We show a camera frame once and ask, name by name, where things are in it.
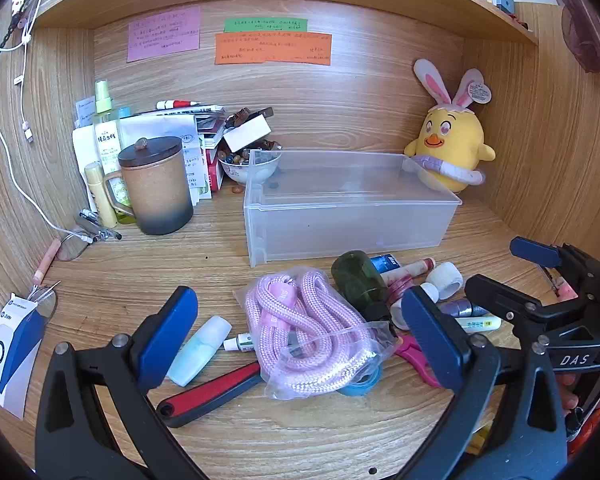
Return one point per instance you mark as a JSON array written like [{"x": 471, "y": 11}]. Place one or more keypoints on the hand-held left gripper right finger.
[{"x": 430, "y": 340}]

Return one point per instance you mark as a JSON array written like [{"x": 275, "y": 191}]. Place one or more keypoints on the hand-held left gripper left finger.
[{"x": 170, "y": 332}]

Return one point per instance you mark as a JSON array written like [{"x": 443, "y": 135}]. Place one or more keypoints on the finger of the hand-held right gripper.
[
  {"x": 500, "y": 295},
  {"x": 532, "y": 251}
]

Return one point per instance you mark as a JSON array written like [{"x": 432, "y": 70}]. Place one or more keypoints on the pink plastic scissors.
[{"x": 416, "y": 356}]

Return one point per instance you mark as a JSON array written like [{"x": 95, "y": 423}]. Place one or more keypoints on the pale green plastic tube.
[{"x": 200, "y": 347}]

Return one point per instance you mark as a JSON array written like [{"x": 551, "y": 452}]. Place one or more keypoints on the pale yellow tube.
[{"x": 480, "y": 324}]

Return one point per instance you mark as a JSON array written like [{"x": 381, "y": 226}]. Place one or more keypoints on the white pill bottle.
[{"x": 429, "y": 291}]

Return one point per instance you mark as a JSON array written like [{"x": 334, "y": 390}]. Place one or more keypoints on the white tape roll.
[{"x": 446, "y": 280}]

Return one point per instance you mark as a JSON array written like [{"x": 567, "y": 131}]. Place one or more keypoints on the red black lint brush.
[{"x": 205, "y": 392}]

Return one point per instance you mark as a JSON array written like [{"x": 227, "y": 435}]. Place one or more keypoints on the small white ointment tube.
[{"x": 241, "y": 343}]

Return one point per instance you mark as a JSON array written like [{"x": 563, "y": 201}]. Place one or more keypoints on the beige tube with red cap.
[{"x": 410, "y": 270}]

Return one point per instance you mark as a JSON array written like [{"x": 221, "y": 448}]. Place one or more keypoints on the blue tape roll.
[{"x": 356, "y": 389}]

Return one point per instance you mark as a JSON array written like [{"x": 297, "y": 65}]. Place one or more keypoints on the blue card box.
[{"x": 384, "y": 262}]

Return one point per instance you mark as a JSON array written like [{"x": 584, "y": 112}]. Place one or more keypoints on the dark green pump bottle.
[{"x": 357, "y": 277}]

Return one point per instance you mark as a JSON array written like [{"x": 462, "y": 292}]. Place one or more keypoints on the clear plastic storage box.
[{"x": 330, "y": 220}]

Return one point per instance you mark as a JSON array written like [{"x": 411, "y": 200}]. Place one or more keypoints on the person's right hand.
[{"x": 570, "y": 397}]

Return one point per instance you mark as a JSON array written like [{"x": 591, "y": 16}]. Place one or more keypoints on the black silver pen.
[
  {"x": 90, "y": 217},
  {"x": 105, "y": 233}
]

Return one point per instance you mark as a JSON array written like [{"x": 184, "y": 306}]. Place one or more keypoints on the eyeglasses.
[{"x": 70, "y": 250}]

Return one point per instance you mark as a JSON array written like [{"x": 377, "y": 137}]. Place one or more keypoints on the yellow chick plush toy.
[{"x": 450, "y": 142}]

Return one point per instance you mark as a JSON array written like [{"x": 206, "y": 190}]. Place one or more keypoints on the pink wooden stick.
[{"x": 47, "y": 260}]

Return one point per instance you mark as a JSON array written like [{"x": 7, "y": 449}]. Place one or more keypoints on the brown ceramic mug with lid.
[{"x": 155, "y": 190}]

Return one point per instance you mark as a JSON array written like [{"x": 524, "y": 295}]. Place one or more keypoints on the pale yellow glue stick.
[{"x": 99, "y": 190}]

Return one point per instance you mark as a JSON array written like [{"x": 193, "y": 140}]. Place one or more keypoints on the white blue carton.
[{"x": 10, "y": 355}]

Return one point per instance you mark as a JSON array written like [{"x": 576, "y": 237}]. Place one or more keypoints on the stack of booklets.
[{"x": 211, "y": 160}]

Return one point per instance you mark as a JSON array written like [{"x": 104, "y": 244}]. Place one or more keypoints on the bowl of beads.
[{"x": 252, "y": 169}]

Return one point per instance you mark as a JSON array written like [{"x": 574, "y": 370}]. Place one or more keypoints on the yellow green spray bottle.
[{"x": 107, "y": 140}]

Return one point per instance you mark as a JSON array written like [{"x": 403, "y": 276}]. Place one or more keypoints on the white printed paper bag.
[{"x": 180, "y": 127}]

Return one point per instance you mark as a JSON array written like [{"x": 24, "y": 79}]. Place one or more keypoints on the white cardboard box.
[{"x": 247, "y": 134}]

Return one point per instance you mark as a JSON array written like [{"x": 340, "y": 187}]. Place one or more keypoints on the teal small box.
[{"x": 124, "y": 112}]

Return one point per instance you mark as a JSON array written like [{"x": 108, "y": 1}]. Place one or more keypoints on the red white marker pen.
[{"x": 177, "y": 104}]

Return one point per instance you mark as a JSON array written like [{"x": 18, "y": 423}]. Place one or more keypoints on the dark brown hair clip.
[{"x": 242, "y": 116}]

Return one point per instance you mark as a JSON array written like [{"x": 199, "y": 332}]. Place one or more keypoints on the white paper sheets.
[{"x": 85, "y": 115}]

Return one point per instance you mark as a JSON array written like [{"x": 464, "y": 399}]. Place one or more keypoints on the pink paper note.
[{"x": 164, "y": 34}]

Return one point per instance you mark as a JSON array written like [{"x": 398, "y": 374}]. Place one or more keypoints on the orange paper note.
[{"x": 272, "y": 49}]

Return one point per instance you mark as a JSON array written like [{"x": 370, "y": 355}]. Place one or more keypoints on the green paper note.
[{"x": 265, "y": 25}]

